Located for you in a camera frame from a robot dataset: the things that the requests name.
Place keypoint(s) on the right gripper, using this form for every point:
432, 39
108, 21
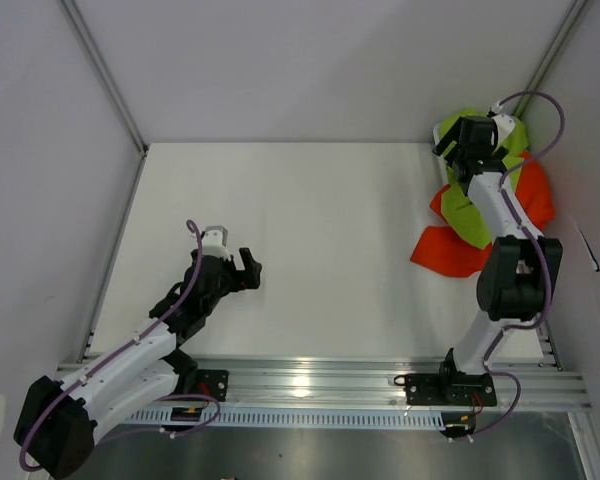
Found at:
453, 134

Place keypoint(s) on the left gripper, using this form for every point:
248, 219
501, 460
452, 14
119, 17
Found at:
251, 268

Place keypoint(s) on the lime green shorts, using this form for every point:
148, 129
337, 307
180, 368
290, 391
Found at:
456, 208

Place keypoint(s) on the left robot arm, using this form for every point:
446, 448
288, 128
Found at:
61, 421

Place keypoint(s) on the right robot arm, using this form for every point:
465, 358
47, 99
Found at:
514, 290

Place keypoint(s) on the orange shorts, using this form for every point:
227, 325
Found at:
461, 247

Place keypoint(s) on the white plastic basket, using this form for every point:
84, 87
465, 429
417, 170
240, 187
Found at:
440, 159

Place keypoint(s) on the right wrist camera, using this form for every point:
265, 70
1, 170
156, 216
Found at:
504, 123

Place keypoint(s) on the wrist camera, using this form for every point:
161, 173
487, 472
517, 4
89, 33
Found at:
214, 242
504, 123

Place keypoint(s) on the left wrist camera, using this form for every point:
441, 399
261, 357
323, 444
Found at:
214, 242

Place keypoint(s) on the aluminium mounting rail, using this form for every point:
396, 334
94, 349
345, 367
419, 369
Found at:
304, 382

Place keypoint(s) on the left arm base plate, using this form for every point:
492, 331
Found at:
212, 383

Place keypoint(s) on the slotted cable duct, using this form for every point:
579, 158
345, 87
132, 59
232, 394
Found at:
393, 419

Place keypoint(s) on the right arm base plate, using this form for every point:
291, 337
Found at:
430, 390

